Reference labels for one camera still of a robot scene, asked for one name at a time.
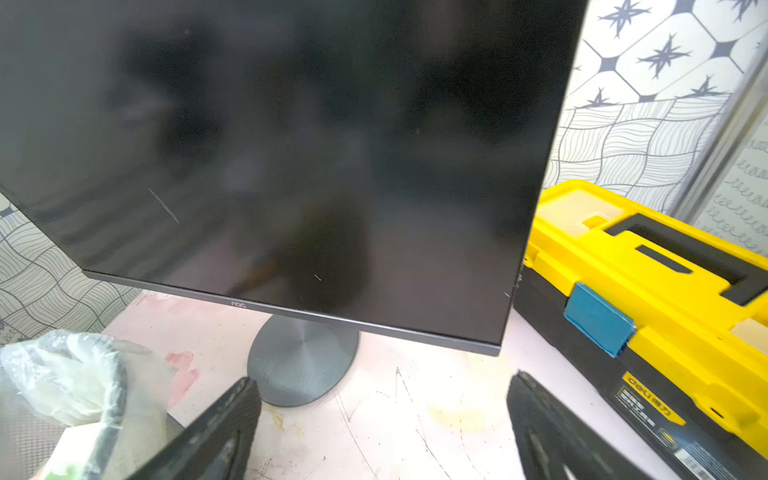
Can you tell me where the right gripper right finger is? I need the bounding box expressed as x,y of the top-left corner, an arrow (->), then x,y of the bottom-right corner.
507,371 -> 648,479

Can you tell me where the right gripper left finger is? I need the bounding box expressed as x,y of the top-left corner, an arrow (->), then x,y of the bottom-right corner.
131,377 -> 262,480

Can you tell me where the pale green sticky note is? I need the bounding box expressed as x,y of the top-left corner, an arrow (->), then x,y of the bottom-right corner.
35,423 -> 101,480

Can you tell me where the round grey monitor base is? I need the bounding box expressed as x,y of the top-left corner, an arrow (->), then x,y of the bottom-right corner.
246,315 -> 360,408

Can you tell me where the black flat monitor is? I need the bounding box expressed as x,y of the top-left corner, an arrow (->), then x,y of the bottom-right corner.
1,1 -> 588,355

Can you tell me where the yellow black toolbox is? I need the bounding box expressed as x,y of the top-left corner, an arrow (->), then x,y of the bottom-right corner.
513,180 -> 767,479

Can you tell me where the grey mesh waste bin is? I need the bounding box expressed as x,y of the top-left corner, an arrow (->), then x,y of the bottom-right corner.
0,335 -> 184,480

